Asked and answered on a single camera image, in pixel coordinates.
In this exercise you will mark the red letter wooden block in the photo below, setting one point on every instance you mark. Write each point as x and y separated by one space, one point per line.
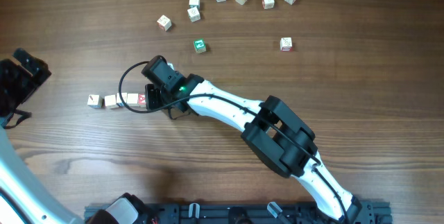
141 100

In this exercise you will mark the wooden block blue side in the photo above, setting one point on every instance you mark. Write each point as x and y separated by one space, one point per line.
132 99

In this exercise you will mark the wooden block blue edge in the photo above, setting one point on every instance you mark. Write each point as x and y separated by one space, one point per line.
194 4

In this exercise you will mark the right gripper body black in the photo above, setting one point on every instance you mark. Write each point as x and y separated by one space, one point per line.
155 99

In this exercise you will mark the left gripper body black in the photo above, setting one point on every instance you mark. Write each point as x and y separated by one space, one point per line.
15 87

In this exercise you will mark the wooden block red side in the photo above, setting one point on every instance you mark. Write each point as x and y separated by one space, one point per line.
268 4

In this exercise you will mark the wooden block hammer picture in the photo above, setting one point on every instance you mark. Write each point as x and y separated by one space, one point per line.
95 101

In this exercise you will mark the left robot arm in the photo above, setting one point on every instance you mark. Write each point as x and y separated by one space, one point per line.
24 199

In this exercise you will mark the wooden block red base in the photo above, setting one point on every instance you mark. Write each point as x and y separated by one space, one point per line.
286 44

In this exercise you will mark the wooden block red underside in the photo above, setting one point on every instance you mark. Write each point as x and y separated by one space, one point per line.
164 23

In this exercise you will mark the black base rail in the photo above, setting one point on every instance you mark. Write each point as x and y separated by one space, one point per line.
371 213

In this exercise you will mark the green letter wooden block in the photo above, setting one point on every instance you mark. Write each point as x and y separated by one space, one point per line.
200 46

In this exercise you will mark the plain wooden block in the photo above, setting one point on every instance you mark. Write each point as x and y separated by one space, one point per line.
111 101
121 98
194 14

